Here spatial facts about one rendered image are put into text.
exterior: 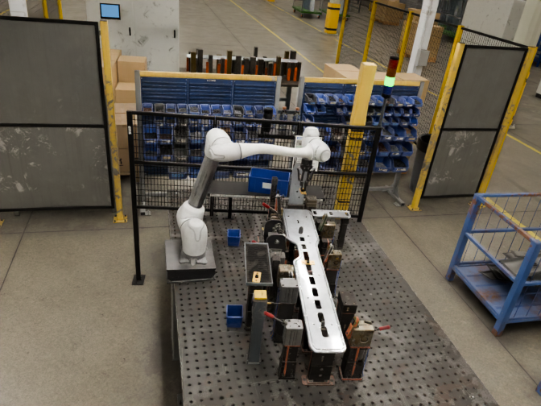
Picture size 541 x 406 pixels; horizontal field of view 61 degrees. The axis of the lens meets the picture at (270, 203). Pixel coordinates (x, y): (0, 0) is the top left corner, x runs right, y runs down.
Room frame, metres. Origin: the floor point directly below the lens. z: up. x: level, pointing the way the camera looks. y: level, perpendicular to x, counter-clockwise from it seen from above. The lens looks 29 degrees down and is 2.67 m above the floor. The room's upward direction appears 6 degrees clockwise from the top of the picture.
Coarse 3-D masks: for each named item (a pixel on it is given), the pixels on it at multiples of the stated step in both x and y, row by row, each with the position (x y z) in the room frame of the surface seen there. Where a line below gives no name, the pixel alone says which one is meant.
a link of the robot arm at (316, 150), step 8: (240, 144) 2.59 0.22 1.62; (248, 144) 2.61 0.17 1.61; (256, 144) 2.63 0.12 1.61; (264, 144) 2.64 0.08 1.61; (312, 144) 2.61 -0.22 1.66; (320, 144) 2.61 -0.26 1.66; (248, 152) 2.58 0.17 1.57; (256, 152) 2.61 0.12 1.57; (264, 152) 2.62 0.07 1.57; (272, 152) 2.61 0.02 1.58; (280, 152) 2.59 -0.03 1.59; (288, 152) 2.58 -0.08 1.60; (296, 152) 2.58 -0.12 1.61; (304, 152) 2.58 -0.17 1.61; (312, 152) 2.58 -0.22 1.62; (320, 152) 2.55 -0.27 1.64; (328, 152) 2.57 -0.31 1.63; (320, 160) 2.55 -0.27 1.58
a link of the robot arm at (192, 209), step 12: (216, 132) 2.70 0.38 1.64; (204, 156) 2.70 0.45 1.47; (204, 168) 2.67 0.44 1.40; (216, 168) 2.70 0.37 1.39; (204, 180) 2.66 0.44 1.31; (192, 192) 2.67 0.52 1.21; (204, 192) 2.67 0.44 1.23; (192, 204) 2.65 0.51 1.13; (180, 216) 2.64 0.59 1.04; (192, 216) 2.62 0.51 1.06
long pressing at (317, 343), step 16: (288, 224) 2.75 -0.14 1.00; (304, 224) 2.77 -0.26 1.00; (288, 240) 2.55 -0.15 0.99; (304, 240) 2.57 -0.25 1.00; (304, 272) 2.21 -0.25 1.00; (320, 272) 2.23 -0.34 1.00; (304, 288) 2.06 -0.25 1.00; (320, 288) 2.08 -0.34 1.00; (304, 304) 1.93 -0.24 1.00; (320, 304) 1.94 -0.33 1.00; (304, 320) 1.81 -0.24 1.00; (336, 320) 1.84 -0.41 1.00; (320, 336) 1.71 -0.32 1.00; (336, 336) 1.72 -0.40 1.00; (320, 352) 1.61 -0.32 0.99; (336, 352) 1.62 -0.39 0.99
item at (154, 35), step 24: (96, 0) 8.58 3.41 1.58; (120, 0) 8.69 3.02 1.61; (144, 0) 8.81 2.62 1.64; (168, 0) 8.93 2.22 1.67; (120, 24) 8.69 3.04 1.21; (144, 24) 8.80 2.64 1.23; (168, 24) 8.92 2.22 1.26; (120, 48) 8.68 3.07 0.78; (144, 48) 8.80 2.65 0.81; (168, 48) 8.92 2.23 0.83
